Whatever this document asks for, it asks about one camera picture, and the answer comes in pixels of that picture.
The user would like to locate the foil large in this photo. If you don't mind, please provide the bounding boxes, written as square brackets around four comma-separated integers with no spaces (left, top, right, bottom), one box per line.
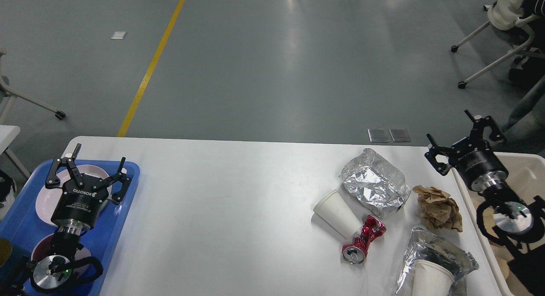
[339,148,411,219]

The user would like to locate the pink plate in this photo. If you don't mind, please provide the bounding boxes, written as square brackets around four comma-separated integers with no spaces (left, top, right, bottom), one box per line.
[35,164,109,227]

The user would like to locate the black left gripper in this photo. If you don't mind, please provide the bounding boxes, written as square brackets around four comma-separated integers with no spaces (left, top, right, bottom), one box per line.
[45,144,132,233]

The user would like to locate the white side table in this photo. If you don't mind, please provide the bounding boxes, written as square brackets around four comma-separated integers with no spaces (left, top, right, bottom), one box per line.
[0,125,31,180]

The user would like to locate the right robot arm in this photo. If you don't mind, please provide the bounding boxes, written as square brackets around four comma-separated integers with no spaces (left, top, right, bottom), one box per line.
[425,110,544,296]

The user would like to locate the blue plastic tray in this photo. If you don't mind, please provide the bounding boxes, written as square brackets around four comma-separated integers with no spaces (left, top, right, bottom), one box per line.
[0,159,140,296]

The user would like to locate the foil small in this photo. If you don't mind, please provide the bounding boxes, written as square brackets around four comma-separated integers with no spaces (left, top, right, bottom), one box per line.
[393,226,479,296]

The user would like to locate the office chair right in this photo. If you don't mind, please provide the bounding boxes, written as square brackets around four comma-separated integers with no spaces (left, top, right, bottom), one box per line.
[450,0,544,89]

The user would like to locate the person in jeans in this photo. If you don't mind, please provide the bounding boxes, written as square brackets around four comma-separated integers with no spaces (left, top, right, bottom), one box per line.
[494,58,545,154]

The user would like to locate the brown paper ball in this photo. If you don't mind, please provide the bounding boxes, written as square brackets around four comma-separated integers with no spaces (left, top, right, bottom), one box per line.
[412,185,463,233]

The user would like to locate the floor outlet plate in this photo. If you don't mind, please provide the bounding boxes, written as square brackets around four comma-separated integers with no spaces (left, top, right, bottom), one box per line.
[367,128,390,143]
[389,128,411,143]

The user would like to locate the crushed red can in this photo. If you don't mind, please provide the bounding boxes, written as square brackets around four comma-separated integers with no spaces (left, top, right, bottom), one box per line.
[342,215,387,264]

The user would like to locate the floor outlet plate right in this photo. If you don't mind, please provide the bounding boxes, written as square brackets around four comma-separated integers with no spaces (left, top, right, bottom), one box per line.
[389,128,411,143]

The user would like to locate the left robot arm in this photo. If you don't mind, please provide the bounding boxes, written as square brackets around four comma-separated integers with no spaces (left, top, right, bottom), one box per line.
[1,144,140,296]

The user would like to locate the pink mug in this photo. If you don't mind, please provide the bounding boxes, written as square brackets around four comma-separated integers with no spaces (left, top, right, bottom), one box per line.
[30,233,91,276]

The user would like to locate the green plate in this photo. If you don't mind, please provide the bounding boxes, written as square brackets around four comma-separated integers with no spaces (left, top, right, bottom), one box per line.
[98,176,112,210]

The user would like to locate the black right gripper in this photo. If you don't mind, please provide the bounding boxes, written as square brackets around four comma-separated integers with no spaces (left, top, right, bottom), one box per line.
[425,110,509,192]

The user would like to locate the floor outlet plate left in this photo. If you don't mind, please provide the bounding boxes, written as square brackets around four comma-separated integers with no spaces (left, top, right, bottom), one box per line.
[367,128,390,143]

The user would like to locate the brown paper bag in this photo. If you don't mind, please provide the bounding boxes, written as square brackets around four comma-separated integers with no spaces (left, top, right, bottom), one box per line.
[482,207,514,281]

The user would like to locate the dark green mug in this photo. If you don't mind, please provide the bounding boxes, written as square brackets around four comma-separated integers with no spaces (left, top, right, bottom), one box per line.
[0,238,30,288]

